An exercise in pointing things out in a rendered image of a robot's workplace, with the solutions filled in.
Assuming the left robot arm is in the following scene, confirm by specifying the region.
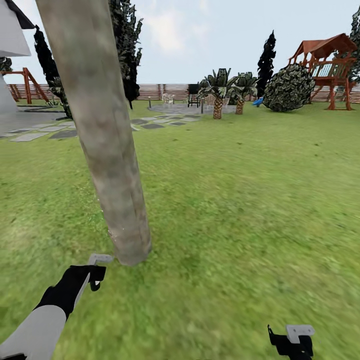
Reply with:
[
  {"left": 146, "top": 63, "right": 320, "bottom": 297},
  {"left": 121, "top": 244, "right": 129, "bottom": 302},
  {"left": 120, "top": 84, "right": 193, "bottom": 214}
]
[{"left": 0, "top": 253, "right": 113, "bottom": 360}]

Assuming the pesticide atomizer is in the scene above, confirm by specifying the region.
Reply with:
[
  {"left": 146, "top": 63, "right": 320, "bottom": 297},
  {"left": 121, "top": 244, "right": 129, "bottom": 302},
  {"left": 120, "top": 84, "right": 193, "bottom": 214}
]
[{"left": 90, "top": 280, "right": 101, "bottom": 292}]

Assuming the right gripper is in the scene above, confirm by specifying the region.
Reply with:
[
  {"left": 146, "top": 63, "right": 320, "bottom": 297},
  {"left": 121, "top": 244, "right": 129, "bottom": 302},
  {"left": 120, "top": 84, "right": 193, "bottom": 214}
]
[{"left": 269, "top": 328, "right": 313, "bottom": 360}]

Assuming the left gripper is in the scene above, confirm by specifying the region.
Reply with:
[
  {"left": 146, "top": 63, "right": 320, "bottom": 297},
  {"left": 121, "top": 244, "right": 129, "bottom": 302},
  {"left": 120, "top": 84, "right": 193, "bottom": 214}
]
[{"left": 88, "top": 265, "right": 106, "bottom": 282}]

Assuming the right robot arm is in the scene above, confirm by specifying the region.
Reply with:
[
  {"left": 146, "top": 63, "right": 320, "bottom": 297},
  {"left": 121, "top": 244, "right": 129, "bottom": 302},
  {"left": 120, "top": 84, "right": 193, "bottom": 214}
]
[{"left": 269, "top": 324, "right": 315, "bottom": 360}]

